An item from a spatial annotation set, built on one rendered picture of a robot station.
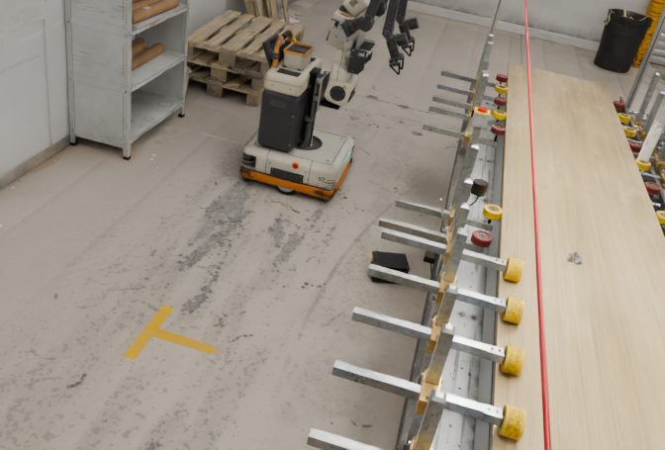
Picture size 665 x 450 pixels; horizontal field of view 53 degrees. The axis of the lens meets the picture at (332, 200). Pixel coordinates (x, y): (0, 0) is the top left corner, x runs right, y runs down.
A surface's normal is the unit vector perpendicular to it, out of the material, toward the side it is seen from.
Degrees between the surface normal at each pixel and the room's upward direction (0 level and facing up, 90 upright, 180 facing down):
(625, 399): 0
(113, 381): 0
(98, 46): 90
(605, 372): 0
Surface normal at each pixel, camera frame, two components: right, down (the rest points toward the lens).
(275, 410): 0.16, -0.86
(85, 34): -0.24, 0.45
